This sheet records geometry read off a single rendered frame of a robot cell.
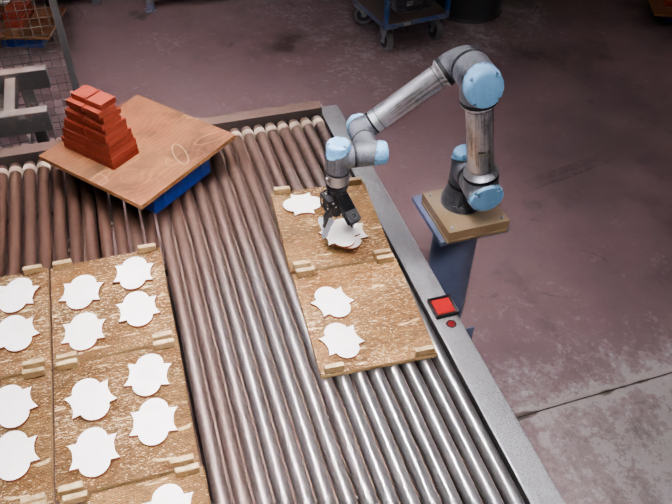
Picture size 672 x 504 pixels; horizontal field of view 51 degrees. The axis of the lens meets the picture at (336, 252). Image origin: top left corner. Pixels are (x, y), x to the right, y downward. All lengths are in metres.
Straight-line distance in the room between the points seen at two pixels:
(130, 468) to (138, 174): 1.09
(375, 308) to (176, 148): 0.98
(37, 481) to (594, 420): 2.22
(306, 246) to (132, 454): 0.89
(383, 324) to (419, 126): 2.67
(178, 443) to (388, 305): 0.75
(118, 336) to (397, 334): 0.82
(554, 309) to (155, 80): 3.11
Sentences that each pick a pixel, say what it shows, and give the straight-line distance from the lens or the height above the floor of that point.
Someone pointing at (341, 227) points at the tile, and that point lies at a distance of 2.39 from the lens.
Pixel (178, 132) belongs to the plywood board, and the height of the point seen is 1.04.
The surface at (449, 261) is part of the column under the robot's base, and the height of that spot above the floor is 0.69.
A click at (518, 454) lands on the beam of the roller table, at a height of 0.92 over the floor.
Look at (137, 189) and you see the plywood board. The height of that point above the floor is 1.04.
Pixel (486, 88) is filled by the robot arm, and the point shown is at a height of 1.51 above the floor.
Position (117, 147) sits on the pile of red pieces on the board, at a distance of 2.61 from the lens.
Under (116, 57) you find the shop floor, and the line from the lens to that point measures 5.57.
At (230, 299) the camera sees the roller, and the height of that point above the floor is 0.92.
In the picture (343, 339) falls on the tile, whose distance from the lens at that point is 2.10.
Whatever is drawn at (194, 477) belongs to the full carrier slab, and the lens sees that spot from 1.89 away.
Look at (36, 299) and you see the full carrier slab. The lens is 2.38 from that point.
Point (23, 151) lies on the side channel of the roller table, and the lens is 2.99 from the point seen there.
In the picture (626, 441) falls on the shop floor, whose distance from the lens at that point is 3.26.
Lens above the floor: 2.58
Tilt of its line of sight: 44 degrees down
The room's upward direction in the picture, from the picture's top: 1 degrees clockwise
